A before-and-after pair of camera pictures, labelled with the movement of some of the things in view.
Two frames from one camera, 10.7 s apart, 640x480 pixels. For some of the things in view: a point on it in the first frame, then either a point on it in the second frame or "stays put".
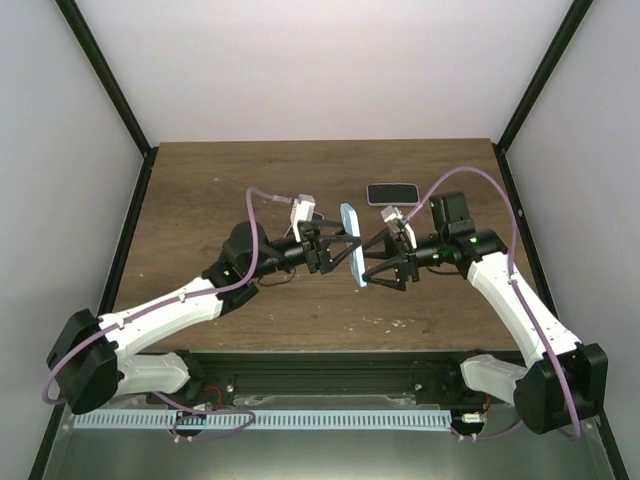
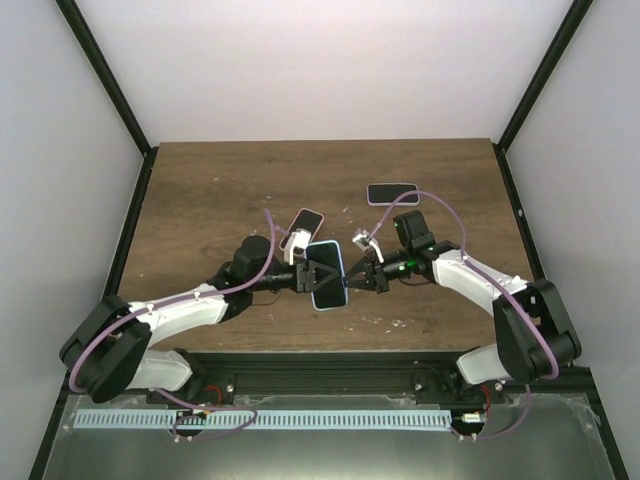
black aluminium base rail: (428, 378) stays put
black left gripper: (320, 259) to (305, 275)
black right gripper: (403, 267) to (379, 284)
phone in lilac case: (392, 194) stays put
